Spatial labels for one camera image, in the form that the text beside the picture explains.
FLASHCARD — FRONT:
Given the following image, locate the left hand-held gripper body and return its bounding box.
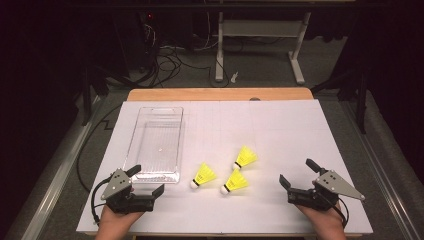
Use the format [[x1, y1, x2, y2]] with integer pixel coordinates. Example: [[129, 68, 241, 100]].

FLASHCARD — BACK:
[[100, 168, 156, 214]]

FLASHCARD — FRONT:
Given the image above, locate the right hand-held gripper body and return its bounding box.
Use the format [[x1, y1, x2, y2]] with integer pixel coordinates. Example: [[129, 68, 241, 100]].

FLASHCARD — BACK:
[[288, 170, 366, 212]]

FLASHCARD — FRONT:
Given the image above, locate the clear plastic tray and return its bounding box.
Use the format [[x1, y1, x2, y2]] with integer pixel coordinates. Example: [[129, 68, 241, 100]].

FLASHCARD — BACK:
[[122, 106, 185, 185]]

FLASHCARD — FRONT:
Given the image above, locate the yellow shuttlecock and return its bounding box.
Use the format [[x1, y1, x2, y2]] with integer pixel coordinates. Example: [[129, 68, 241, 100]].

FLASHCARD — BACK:
[[220, 168, 250, 196], [232, 145, 259, 172], [190, 162, 218, 190]]

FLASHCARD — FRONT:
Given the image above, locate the person's left hand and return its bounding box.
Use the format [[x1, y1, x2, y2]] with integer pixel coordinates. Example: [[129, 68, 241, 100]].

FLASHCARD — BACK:
[[98, 204, 145, 234]]

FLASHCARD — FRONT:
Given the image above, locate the person's right hand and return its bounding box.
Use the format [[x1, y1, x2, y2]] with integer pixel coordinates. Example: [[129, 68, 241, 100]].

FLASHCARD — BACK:
[[295, 200, 345, 232]]

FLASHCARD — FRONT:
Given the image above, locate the white board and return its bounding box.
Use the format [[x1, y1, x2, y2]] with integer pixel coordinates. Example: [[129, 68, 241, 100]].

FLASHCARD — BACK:
[[76, 99, 374, 236]]

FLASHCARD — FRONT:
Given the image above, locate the black metal stand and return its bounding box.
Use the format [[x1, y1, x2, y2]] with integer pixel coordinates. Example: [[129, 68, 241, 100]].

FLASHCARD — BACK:
[[311, 68, 368, 135], [80, 64, 110, 127]]

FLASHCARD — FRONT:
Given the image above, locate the wooden table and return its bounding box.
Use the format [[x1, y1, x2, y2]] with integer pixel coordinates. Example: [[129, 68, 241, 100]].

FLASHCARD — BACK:
[[84, 87, 364, 239]]

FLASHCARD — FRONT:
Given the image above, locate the black computer tower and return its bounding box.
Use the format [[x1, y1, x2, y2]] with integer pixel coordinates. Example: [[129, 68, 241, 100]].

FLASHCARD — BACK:
[[113, 11, 158, 73]]

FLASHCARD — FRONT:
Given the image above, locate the left hand-held gripper cable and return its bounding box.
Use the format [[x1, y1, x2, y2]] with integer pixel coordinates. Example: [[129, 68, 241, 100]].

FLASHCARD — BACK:
[[90, 177, 113, 226]]

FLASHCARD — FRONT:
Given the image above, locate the hand-held gripper cable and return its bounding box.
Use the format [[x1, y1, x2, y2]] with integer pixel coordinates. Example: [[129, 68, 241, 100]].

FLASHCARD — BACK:
[[333, 196, 350, 229], [90, 177, 113, 226]]

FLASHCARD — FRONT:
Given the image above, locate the right hand-held gripper cable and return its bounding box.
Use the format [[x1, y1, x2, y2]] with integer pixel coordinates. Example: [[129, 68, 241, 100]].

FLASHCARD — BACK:
[[333, 196, 350, 229]]

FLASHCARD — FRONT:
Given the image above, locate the black floor cable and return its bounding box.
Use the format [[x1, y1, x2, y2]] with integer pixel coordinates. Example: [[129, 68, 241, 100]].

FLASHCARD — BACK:
[[75, 103, 123, 194]]

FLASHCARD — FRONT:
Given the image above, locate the aluminium rail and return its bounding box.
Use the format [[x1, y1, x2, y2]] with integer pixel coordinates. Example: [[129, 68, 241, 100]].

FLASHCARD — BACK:
[[339, 99, 419, 240], [20, 95, 102, 240]]

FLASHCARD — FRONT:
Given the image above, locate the bundle of black cables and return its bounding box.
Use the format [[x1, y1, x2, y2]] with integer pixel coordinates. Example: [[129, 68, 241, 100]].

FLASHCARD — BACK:
[[126, 43, 214, 89]]

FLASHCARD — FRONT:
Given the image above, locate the white metal desk frame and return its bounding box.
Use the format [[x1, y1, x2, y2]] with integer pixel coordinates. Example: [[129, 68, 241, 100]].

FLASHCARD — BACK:
[[214, 11, 312, 85]]

